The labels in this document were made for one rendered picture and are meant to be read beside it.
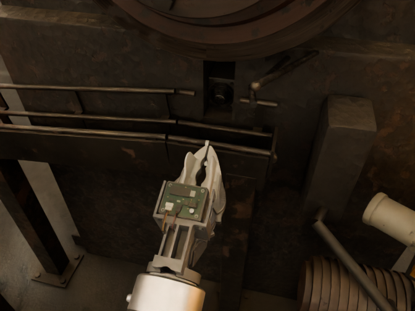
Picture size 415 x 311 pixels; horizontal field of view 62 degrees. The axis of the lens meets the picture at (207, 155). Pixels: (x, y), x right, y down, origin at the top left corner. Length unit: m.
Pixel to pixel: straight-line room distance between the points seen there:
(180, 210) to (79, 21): 0.44
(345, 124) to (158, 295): 0.37
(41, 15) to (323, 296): 0.76
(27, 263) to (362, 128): 1.21
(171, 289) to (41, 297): 0.97
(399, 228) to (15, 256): 1.27
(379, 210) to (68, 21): 0.65
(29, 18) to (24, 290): 0.92
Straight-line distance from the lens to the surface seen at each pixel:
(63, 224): 1.51
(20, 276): 1.44
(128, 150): 0.71
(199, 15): 0.42
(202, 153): 0.55
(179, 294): 0.43
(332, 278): 0.71
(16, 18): 0.81
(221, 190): 0.52
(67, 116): 0.83
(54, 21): 0.76
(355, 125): 0.59
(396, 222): 0.62
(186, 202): 0.45
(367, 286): 0.69
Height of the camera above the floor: 1.13
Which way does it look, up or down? 43 degrees down
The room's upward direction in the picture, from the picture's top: straight up
